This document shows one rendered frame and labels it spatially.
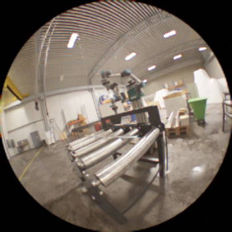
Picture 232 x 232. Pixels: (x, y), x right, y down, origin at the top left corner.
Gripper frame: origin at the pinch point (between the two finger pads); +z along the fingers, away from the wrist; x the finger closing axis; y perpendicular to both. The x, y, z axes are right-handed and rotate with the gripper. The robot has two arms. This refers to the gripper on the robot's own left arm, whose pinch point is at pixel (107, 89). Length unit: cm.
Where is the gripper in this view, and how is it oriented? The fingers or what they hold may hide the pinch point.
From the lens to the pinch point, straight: 133.7
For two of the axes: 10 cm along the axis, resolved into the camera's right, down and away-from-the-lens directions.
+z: 2.7, 8.6, 4.4
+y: 6.9, 1.4, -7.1
